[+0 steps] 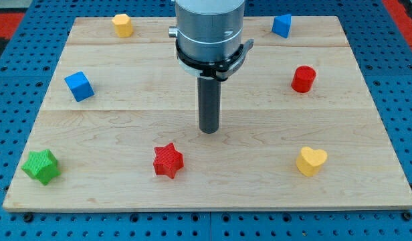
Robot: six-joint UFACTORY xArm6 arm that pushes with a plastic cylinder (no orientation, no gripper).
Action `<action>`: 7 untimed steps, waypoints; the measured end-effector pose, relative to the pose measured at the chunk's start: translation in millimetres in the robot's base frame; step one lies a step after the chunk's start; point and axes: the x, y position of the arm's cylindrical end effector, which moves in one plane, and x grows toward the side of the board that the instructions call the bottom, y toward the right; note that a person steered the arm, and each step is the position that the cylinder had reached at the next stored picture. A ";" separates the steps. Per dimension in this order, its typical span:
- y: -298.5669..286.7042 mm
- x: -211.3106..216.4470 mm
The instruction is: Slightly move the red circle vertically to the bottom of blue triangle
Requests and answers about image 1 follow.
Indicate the yellow hexagon block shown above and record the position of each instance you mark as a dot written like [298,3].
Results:
[122,25]

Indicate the red cylinder block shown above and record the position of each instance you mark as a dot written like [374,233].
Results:
[303,79]

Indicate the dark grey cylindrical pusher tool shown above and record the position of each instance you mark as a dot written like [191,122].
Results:
[209,96]

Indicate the yellow heart block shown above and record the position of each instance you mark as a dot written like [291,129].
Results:
[309,161]

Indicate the wooden board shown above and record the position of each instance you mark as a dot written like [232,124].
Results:
[143,99]

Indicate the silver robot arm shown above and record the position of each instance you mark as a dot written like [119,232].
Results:
[208,37]

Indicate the blue triangle block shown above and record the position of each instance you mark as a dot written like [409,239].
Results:
[282,24]

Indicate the red star block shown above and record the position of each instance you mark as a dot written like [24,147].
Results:
[167,161]

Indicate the blue cube block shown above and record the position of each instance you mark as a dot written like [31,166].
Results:
[79,86]

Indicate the green star block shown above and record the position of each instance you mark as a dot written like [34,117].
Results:
[42,166]

